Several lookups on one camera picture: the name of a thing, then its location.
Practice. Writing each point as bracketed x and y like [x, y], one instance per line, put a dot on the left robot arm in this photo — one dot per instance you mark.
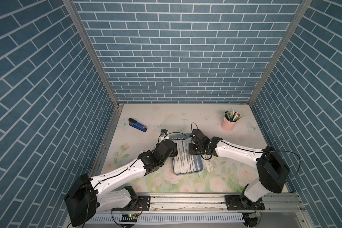
[90, 195]

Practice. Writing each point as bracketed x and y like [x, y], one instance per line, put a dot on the right wrapped straw pile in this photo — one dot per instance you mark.
[208, 165]

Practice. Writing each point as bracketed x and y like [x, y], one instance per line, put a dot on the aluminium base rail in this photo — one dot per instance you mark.
[213, 202]

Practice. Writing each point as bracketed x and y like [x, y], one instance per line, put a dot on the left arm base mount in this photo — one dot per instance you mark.
[142, 204]

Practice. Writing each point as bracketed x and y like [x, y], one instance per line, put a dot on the pens in cup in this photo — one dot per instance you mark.
[232, 116]

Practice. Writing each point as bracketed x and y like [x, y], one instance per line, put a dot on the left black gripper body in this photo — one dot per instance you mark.
[173, 153]

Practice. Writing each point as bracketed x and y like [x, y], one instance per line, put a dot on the blue storage tray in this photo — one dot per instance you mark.
[177, 160]

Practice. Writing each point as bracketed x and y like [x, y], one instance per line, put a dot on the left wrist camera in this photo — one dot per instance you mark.
[163, 134]

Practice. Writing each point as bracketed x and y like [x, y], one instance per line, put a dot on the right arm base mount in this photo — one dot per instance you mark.
[241, 203]

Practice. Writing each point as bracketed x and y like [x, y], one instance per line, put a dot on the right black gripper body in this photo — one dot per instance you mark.
[195, 149]

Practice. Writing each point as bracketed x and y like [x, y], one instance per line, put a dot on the pink pen cup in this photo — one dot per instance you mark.
[227, 125]

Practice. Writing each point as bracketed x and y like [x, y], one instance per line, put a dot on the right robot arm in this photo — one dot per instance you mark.
[272, 170]

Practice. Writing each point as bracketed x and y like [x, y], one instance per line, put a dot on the blue stapler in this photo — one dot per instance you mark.
[135, 124]

